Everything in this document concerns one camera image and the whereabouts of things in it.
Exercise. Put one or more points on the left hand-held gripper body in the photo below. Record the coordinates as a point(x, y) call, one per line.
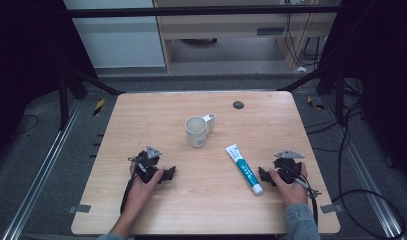
point(147, 163)

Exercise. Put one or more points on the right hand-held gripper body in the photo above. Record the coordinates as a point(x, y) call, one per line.
point(287, 166)

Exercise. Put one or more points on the person's right hand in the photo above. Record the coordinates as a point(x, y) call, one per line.
point(292, 193)

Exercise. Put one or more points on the person's left hand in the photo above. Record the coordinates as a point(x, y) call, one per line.
point(141, 195)

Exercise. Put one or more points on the white and teal toothpaste tube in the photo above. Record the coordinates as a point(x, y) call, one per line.
point(246, 170)

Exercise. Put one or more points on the yellow and black tape strip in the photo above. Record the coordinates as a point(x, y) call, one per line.
point(315, 103)
point(98, 107)

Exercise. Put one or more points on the grey round table grommet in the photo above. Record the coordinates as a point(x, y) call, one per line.
point(238, 105)

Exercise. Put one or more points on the black metal stand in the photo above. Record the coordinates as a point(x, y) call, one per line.
point(339, 96)
point(63, 100)

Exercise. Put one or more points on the small white plug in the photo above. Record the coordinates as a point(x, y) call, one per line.
point(301, 69)

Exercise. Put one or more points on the white cabinet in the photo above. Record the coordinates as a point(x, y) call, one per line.
point(117, 43)

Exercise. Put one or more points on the dark curtain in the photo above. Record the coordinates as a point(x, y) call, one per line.
point(384, 83)
point(24, 66)

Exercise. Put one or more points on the light wooden desk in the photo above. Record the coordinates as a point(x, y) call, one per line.
point(224, 25)

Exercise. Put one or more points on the grey metal table bracket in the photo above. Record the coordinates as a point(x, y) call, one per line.
point(79, 208)
point(331, 208)

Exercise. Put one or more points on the aluminium floor rail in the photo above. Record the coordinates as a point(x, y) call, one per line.
point(367, 186)
point(41, 173)

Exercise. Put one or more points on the black horizontal frame bar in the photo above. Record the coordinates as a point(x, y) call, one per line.
point(191, 12)

